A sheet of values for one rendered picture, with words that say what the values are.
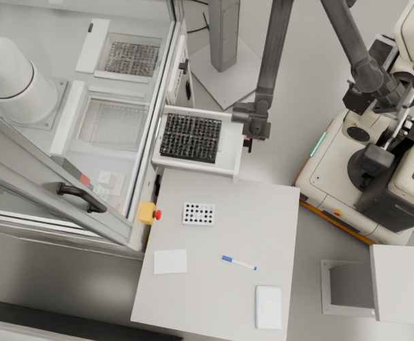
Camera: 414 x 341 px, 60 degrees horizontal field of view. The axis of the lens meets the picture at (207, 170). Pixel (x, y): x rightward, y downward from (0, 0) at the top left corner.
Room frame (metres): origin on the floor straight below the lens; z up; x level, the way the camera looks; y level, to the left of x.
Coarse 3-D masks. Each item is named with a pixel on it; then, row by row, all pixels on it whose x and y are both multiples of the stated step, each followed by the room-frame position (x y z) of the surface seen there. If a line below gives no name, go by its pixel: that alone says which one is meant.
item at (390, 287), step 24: (336, 264) 0.09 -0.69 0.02; (360, 264) 0.06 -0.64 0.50; (384, 264) 0.04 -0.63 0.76; (408, 264) 0.03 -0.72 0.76; (336, 288) -0.04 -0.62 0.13; (360, 288) -0.04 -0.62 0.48; (384, 288) -0.05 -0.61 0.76; (408, 288) -0.06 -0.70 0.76; (336, 312) -0.16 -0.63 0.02; (360, 312) -0.18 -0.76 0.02; (384, 312) -0.13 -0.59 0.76; (408, 312) -0.14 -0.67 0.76
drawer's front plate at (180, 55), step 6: (180, 42) 1.04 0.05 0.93; (180, 48) 1.01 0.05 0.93; (186, 48) 1.07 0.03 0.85; (180, 54) 0.98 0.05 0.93; (186, 54) 1.06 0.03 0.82; (180, 60) 0.97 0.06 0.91; (174, 66) 0.92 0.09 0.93; (174, 72) 0.89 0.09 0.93; (174, 78) 0.86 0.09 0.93; (180, 78) 0.93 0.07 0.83; (174, 84) 0.85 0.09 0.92; (168, 90) 0.81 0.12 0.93; (174, 90) 0.83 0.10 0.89; (174, 96) 0.82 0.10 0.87; (174, 102) 0.80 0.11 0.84
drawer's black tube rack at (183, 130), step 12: (168, 120) 0.70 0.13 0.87; (180, 120) 0.68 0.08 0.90; (192, 120) 0.68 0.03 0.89; (204, 120) 0.67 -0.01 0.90; (216, 120) 0.66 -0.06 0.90; (168, 132) 0.64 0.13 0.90; (180, 132) 0.65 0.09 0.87; (192, 132) 0.62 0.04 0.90; (204, 132) 0.63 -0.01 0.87; (216, 132) 0.62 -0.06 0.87; (168, 144) 0.60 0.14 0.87; (180, 144) 0.58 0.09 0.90; (192, 144) 0.59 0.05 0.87; (204, 144) 0.57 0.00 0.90; (168, 156) 0.55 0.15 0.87; (180, 156) 0.54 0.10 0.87; (192, 156) 0.52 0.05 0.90; (204, 156) 0.53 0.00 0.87
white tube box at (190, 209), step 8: (184, 208) 0.34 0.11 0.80; (192, 208) 0.34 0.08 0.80; (200, 208) 0.33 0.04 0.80; (208, 208) 0.33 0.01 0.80; (184, 216) 0.31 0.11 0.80; (192, 216) 0.31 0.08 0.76; (208, 216) 0.30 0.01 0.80; (184, 224) 0.28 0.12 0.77; (192, 224) 0.28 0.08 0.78; (200, 224) 0.27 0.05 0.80; (208, 224) 0.27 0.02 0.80
